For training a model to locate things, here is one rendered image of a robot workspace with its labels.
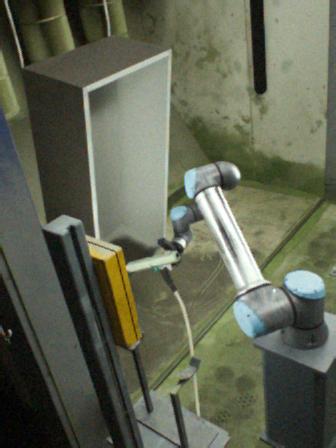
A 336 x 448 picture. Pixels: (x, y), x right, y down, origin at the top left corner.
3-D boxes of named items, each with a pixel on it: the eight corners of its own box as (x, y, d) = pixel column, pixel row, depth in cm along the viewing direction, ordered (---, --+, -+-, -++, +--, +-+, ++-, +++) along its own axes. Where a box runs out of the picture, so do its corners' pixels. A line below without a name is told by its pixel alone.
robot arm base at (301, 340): (336, 326, 194) (337, 307, 189) (316, 356, 182) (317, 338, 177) (292, 310, 205) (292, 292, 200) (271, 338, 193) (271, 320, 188)
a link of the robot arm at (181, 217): (186, 202, 261) (189, 222, 267) (166, 208, 259) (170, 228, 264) (193, 208, 253) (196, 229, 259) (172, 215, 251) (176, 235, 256)
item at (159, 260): (196, 283, 239) (175, 246, 232) (193, 289, 235) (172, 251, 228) (122, 298, 266) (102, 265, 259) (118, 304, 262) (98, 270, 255)
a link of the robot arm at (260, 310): (298, 320, 172) (216, 154, 201) (255, 336, 168) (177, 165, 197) (285, 329, 186) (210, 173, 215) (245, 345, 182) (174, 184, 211)
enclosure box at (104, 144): (55, 275, 273) (21, 68, 200) (121, 223, 312) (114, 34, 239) (101, 302, 258) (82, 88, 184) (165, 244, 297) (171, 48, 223)
